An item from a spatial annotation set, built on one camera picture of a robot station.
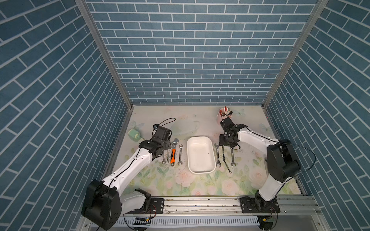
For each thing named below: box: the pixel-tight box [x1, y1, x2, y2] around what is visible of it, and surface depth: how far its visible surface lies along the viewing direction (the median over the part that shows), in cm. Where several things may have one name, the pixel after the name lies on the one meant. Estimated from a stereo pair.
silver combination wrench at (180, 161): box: [177, 144, 184, 166], surface depth 93 cm
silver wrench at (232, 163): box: [230, 146, 237, 167], surface depth 93 cm
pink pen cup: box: [216, 105, 233, 124], surface depth 105 cm
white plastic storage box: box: [186, 135, 217, 175], surface depth 93 cm
